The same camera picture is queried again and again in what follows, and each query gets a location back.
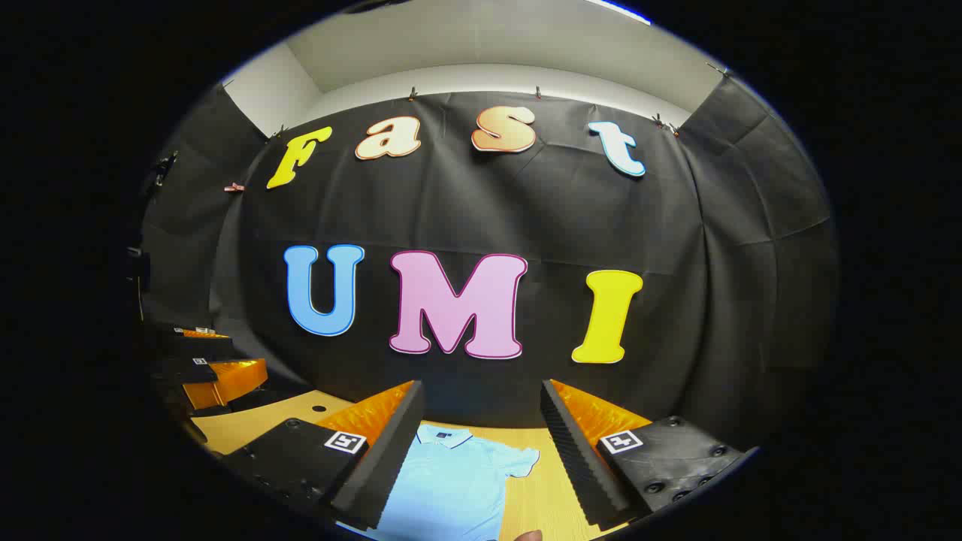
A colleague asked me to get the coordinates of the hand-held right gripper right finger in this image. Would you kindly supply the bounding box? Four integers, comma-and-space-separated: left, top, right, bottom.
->
540, 379, 760, 530

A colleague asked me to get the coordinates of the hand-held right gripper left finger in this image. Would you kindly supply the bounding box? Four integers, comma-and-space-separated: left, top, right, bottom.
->
218, 379, 425, 530

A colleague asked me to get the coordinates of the light blue polo T-shirt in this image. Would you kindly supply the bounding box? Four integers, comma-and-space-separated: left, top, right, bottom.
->
338, 423, 540, 541

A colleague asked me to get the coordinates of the black backdrop cloth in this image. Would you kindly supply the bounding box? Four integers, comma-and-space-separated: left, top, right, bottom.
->
139, 75, 839, 452

